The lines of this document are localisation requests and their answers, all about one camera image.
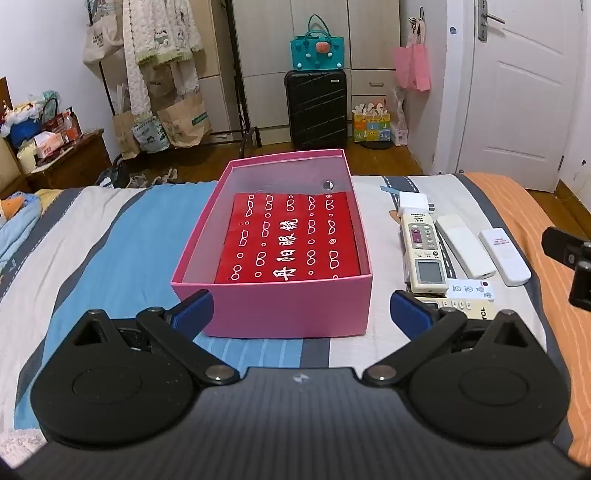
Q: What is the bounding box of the dark round object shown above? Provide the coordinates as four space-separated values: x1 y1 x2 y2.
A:
97 166 130 189

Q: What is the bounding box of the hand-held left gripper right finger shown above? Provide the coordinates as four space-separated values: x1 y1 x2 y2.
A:
362 291 536 386

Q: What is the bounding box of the black suitcase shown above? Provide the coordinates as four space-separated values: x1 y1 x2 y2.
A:
284 69 348 151

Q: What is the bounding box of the blue bag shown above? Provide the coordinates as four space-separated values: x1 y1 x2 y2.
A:
9 117 42 148

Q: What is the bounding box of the beige canvas tote bag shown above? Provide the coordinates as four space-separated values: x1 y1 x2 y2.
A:
83 9 125 70

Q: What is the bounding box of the teal felt handbag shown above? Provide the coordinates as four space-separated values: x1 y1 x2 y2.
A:
290 15 346 72

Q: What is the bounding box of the red printed pouch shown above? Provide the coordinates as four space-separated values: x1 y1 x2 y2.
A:
215 191 362 283

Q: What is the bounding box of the white door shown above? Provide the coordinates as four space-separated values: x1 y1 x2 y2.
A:
455 0 587 193

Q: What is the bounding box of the white plastic bag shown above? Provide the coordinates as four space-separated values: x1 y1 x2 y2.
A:
390 88 409 147

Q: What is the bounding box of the pink cardboard box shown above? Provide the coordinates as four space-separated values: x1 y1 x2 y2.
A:
171 148 374 340

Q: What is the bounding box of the white wardrobe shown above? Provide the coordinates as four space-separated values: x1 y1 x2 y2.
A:
194 0 407 139

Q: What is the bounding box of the large brown paper bag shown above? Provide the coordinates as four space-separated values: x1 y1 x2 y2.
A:
157 92 213 148

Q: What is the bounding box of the white hanging charm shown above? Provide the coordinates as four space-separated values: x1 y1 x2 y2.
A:
409 7 428 47

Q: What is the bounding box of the light blue quilt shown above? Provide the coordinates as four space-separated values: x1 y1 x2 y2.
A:
0 189 51 273

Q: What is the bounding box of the cream knit cardigan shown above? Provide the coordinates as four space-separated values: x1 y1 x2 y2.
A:
122 0 204 116

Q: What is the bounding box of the colourful gift bag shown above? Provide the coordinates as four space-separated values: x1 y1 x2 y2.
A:
353 102 392 143

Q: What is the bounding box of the beige remote with white buttons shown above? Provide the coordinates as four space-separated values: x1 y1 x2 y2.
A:
416 298 499 321

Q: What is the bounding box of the pink hanging bag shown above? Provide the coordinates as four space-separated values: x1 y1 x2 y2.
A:
393 44 431 92

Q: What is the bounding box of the striped bed cover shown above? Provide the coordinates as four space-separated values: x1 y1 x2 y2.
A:
0 172 591 467

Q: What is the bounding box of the tissue box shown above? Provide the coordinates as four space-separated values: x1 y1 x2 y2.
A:
34 131 65 158

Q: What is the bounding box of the white remote with red print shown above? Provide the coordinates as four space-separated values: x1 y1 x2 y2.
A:
478 228 533 287

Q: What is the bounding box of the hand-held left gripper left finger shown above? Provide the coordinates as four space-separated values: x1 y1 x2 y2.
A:
69 290 241 386

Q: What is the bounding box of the white printed shopping bag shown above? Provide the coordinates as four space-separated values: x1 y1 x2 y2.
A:
133 117 171 154

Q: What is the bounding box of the white charger with prongs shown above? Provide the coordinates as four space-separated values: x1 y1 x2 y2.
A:
398 191 437 215

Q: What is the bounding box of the plain white remote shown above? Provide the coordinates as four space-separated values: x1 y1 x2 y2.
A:
435 215 498 280

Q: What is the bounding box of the beige remote with display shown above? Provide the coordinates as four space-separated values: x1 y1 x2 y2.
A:
400 212 448 294

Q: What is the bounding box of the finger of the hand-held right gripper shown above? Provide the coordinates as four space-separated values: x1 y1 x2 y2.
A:
541 226 591 308

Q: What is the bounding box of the black coat rack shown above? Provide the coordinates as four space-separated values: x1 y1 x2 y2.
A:
85 0 262 167

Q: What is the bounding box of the small white remote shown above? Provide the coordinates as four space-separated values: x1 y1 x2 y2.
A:
445 280 497 301

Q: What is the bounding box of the metal door handle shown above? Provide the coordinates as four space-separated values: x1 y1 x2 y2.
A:
478 0 506 42

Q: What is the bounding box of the wooden nightstand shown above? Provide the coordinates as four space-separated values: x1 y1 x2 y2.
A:
0 129 114 195

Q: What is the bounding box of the small brown paper bag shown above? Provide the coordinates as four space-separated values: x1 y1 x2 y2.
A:
113 108 141 160

